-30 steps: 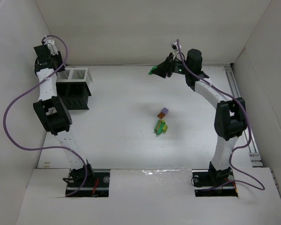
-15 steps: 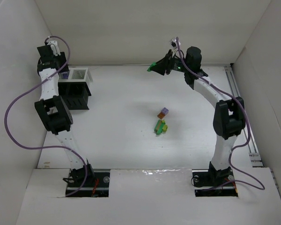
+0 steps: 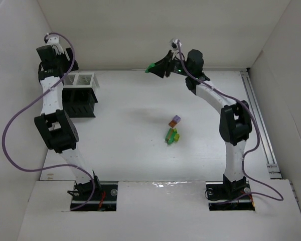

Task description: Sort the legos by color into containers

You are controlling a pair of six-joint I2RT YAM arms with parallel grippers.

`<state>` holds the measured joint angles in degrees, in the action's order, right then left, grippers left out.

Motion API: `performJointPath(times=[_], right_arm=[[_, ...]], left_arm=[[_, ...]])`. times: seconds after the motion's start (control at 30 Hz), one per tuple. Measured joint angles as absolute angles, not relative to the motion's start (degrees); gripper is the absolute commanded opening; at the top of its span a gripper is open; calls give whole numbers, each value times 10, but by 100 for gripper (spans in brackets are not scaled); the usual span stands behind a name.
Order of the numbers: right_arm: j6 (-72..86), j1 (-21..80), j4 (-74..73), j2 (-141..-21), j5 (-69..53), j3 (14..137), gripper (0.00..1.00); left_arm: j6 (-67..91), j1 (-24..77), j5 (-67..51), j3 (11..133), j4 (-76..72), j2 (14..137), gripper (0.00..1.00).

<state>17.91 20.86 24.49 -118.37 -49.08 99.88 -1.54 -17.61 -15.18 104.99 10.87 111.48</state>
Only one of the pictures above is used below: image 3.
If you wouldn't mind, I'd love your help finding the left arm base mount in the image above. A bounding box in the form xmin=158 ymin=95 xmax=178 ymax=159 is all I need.
xmin=67 ymin=182 xmax=118 ymax=212

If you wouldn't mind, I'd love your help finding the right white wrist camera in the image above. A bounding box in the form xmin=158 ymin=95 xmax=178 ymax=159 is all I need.
xmin=169 ymin=38 xmax=182 ymax=54

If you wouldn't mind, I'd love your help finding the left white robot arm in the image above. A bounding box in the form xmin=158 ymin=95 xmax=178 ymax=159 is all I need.
xmin=34 ymin=44 xmax=102 ymax=198

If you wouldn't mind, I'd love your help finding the aluminium rail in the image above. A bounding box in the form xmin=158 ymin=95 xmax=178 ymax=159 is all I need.
xmin=240 ymin=69 xmax=282 ymax=179

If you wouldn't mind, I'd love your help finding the dark green lego brick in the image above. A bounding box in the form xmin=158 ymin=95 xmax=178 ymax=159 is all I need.
xmin=145 ymin=63 xmax=156 ymax=73

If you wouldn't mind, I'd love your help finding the lavender lego brick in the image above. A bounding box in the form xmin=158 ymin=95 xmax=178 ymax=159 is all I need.
xmin=172 ymin=115 xmax=181 ymax=123

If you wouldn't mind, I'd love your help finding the black slotted container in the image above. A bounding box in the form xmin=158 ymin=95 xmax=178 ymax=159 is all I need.
xmin=62 ymin=87 xmax=98 ymax=118

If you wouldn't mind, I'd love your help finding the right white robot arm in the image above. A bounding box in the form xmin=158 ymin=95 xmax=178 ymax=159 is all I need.
xmin=146 ymin=50 xmax=252 ymax=201

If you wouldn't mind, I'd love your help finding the orange lego plate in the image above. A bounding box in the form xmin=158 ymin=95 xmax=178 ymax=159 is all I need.
xmin=169 ymin=120 xmax=177 ymax=128

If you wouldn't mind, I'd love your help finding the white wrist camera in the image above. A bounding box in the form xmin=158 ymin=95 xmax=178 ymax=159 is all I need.
xmin=44 ymin=35 xmax=60 ymax=51
xmin=169 ymin=38 xmax=182 ymax=54

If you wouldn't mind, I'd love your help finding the green and orange lego stack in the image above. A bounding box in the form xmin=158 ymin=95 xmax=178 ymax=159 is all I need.
xmin=165 ymin=128 xmax=177 ymax=145

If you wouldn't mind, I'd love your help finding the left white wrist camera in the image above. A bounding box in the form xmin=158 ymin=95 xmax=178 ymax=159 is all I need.
xmin=44 ymin=35 xmax=60 ymax=51

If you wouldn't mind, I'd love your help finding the lime green lego brick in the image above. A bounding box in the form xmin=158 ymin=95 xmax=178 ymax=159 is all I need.
xmin=173 ymin=133 xmax=180 ymax=142

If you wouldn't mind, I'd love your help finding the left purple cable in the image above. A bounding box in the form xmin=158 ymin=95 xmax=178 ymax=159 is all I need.
xmin=1 ymin=32 xmax=95 ymax=211

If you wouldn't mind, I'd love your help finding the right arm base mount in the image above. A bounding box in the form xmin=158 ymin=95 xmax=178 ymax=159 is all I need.
xmin=204 ymin=182 xmax=255 ymax=211

